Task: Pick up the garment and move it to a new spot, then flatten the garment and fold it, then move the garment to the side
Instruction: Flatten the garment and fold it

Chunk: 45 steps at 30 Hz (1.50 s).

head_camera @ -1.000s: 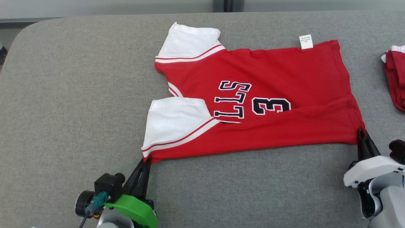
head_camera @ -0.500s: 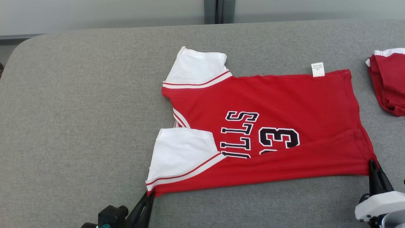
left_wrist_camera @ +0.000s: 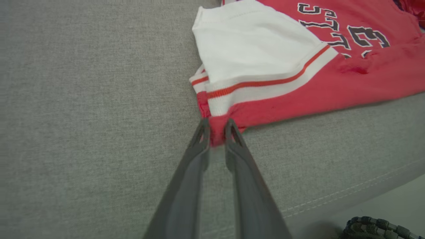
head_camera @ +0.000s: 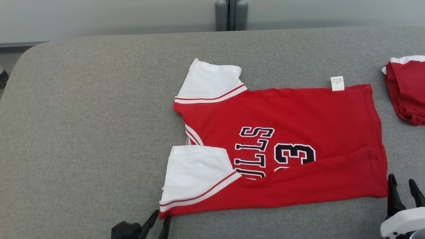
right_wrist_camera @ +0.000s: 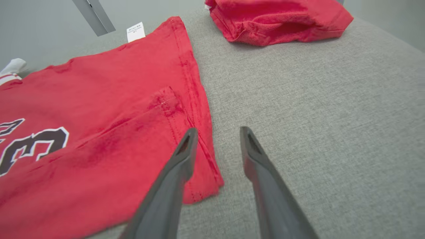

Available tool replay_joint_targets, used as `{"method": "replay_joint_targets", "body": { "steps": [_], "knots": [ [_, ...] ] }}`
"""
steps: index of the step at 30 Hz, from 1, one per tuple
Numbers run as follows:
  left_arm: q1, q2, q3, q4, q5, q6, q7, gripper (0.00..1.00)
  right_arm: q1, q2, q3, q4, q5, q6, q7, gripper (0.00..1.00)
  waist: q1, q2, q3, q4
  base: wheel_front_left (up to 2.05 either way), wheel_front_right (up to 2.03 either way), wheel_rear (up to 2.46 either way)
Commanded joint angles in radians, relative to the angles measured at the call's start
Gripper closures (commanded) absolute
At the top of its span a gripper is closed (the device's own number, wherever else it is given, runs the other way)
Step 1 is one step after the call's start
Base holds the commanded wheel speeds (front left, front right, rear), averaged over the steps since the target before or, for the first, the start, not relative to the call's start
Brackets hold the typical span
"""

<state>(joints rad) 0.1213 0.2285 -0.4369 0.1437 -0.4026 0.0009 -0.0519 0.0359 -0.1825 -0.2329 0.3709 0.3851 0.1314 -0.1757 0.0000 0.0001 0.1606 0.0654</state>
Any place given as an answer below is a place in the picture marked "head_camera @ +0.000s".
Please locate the grey partition post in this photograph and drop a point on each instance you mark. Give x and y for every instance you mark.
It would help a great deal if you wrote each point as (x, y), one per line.
(231, 15)

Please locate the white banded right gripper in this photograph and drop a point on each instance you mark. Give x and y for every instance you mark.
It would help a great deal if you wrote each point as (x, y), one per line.
(405, 222)

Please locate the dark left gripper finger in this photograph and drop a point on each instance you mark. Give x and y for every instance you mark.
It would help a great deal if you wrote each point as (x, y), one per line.
(166, 229)
(149, 225)

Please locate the red and white jersey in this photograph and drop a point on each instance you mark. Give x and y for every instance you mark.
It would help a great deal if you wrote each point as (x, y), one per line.
(298, 113)

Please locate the red shorts with white trim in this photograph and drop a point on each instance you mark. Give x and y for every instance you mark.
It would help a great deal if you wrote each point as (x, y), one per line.
(408, 93)

